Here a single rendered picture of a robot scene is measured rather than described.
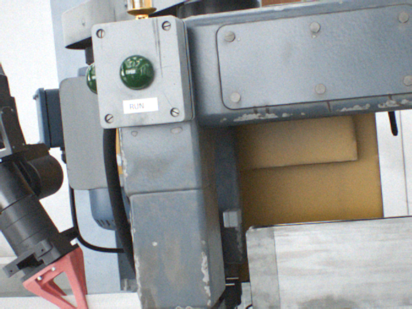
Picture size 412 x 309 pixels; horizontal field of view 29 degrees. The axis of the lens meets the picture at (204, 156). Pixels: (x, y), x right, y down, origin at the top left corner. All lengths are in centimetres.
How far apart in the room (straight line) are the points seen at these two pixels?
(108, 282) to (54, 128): 468
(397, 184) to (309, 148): 497
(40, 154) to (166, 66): 39
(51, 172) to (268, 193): 27
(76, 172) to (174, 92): 51
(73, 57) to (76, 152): 462
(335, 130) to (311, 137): 3
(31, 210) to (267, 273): 28
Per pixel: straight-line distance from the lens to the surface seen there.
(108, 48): 70
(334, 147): 96
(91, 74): 71
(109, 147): 76
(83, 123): 117
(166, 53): 68
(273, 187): 102
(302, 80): 72
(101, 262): 582
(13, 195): 95
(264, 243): 89
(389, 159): 590
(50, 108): 119
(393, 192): 593
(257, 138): 96
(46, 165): 103
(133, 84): 68
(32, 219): 95
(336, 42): 72
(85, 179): 117
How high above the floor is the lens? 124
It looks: 3 degrees down
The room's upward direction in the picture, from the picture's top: 5 degrees counter-clockwise
